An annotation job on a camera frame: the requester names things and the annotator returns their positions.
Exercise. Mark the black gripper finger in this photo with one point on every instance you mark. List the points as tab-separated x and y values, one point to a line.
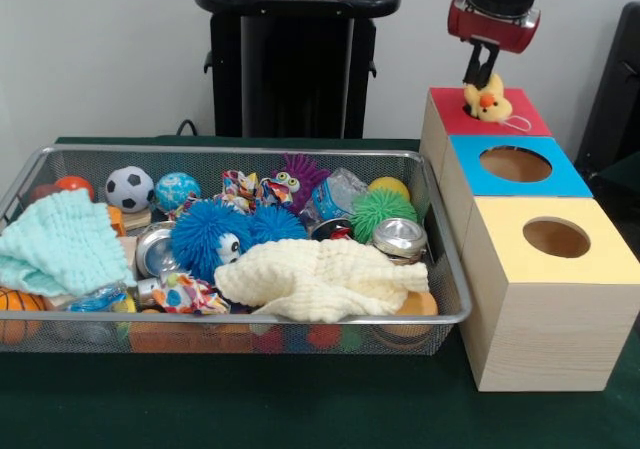
472	64
489	66

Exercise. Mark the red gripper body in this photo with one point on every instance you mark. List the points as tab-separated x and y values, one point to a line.
490	31

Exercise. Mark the yellow plush duck toy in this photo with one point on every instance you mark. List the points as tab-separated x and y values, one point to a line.
492	104

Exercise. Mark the multicolour spiky caterpillar toy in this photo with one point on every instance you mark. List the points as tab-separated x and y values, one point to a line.
277	221

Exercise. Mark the blue spiky toy with eyes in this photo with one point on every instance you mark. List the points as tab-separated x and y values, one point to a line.
205	239

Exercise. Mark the silver drink can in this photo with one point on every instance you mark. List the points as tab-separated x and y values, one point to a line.
155	254

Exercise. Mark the shallow mesh bin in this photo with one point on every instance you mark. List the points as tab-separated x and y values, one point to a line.
445	269

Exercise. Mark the wooden box with three holes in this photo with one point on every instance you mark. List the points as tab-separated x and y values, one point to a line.
550	339

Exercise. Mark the black stand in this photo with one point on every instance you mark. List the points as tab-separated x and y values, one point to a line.
615	94

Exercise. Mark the yellow ball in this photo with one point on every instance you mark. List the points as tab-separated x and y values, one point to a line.
390	186

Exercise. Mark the dark green tablecloth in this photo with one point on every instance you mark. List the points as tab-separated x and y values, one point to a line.
250	404
625	174

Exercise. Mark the green spiky ball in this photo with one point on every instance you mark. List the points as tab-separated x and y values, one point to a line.
385	214

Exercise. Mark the crushed silver can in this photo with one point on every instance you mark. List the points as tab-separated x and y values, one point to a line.
400	239

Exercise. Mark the purple spiky toy with eyes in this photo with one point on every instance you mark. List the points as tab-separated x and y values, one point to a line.
305	169

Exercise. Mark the cream yellow cloth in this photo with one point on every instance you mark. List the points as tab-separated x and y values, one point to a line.
320	274

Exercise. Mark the blue globe print ball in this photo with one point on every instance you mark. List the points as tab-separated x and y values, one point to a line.
177	191

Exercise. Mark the small soccer ball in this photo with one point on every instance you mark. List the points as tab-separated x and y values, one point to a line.
129	188

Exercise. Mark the red orange ball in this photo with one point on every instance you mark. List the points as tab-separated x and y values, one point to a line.
75	185

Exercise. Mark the mint green cloth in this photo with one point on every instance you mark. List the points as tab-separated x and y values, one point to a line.
60	244

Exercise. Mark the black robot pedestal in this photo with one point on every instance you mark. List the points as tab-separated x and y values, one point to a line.
295	69

